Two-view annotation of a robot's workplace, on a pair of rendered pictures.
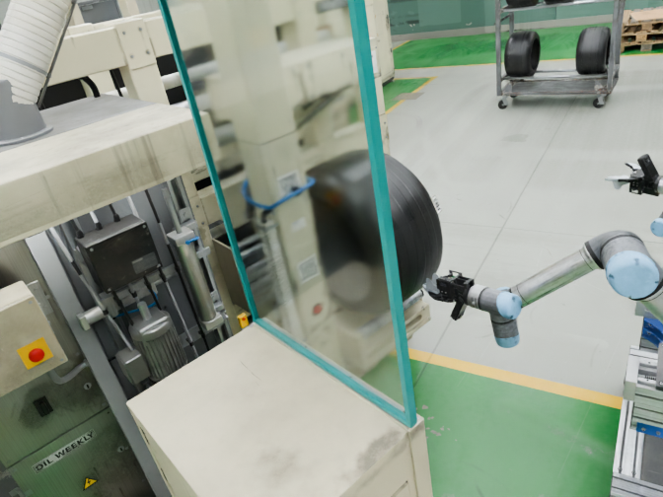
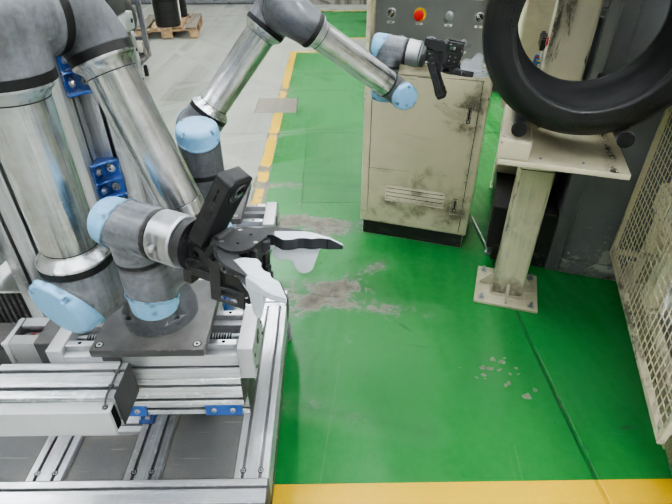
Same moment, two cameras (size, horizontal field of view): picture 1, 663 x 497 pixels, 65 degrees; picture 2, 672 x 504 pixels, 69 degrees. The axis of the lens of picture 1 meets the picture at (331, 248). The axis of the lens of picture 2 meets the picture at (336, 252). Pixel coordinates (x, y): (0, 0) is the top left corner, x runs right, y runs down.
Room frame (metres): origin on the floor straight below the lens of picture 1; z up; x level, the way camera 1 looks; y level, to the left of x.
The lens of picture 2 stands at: (2.44, -1.53, 1.41)
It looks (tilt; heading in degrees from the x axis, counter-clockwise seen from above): 35 degrees down; 144
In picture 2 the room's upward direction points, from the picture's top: straight up
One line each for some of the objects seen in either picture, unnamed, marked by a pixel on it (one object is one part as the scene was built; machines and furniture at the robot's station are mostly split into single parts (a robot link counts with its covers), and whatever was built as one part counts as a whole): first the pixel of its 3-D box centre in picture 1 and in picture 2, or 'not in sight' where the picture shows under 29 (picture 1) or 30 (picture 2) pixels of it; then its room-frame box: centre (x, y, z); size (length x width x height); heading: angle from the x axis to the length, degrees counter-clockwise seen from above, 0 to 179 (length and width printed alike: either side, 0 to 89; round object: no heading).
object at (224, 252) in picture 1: (252, 265); not in sight; (1.84, 0.33, 1.05); 0.20 x 0.15 x 0.30; 126
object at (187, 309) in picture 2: not in sight; (156, 293); (1.59, -1.37, 0.77); 0.15 x 0.15 x 0.10
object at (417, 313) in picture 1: (390, 328); (515, 130); (1.55, -0.16, 0.84); 0.36 x 0.09 x 0.06; 126
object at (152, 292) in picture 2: not in sight; (156, 276); (1.78, -1.40, 0.94); 0.11 x 0.08 x 0.11; 119
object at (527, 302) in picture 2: not in sight; (506, 286); (1.50, 0.12, 0.02); 0.27 x 0.27 x 0.04; 36
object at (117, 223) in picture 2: not in sight; (133, 228); (1.79, -1.42, 1.04); 0.11 x 0.08 x 0.09; 29
